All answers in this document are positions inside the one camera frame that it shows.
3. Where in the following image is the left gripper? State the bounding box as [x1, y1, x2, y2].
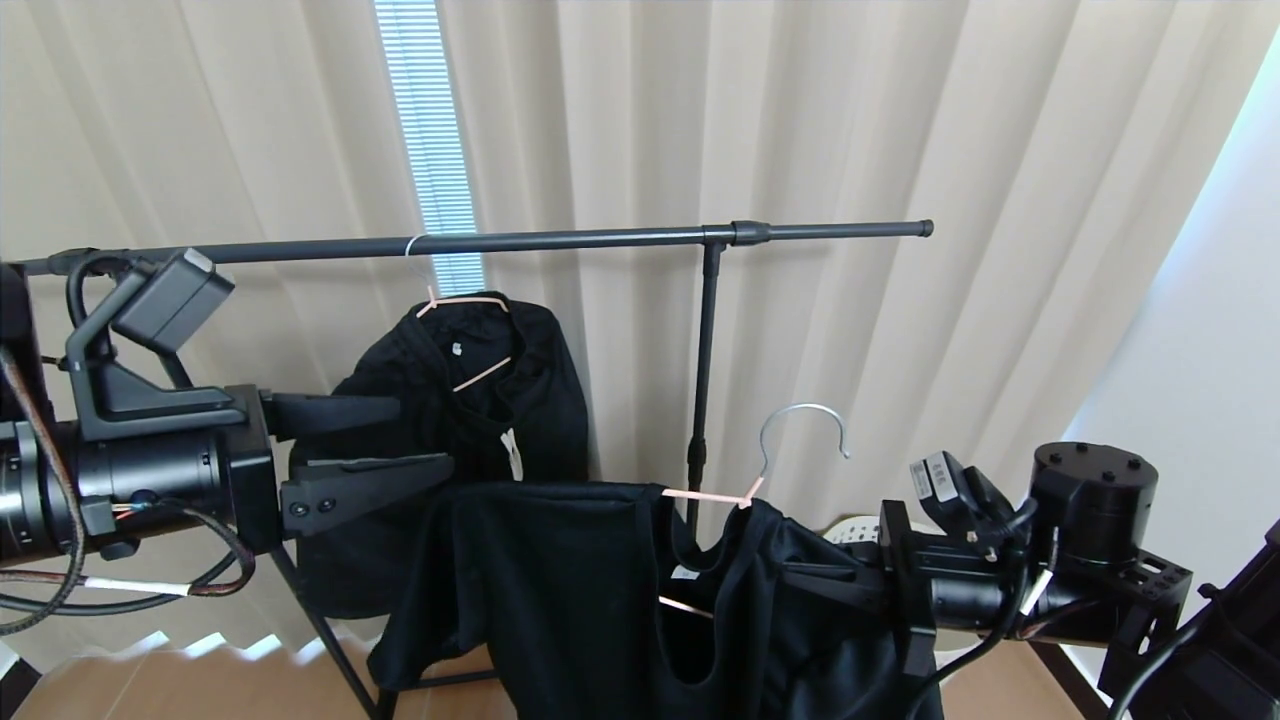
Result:
[0, 385, 457, 563]

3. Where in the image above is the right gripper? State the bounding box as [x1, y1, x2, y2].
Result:
[880, 499, 1033, 682]

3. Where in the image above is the black garment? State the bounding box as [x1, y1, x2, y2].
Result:
[366, 480, 947, 720]
[290, 292, 592, 622]

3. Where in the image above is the pink clothes hanger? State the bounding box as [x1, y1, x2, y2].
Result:
[404, 235, 513, 394]
[657, 403, 852, 621]

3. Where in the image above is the white laundry basket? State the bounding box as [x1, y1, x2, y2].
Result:
[822, 514, 889, 547]

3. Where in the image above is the black clothes rack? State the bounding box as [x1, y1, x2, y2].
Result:
[20, 220, 936, 720]

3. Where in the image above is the beige curtain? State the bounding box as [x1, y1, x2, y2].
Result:
[0, 0, 523, 673]
[440, 0, 1280, 561]

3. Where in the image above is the window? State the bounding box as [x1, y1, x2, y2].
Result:
[372, 0, 488, 298]

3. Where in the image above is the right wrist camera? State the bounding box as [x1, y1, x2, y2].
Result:
[909, 450, 1042, 547]

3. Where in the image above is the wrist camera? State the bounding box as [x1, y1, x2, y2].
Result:
[909, 450, 1042, 547]
[65, 249, 249, 443]

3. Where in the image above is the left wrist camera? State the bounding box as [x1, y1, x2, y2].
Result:
[65, 249, 249, 443]

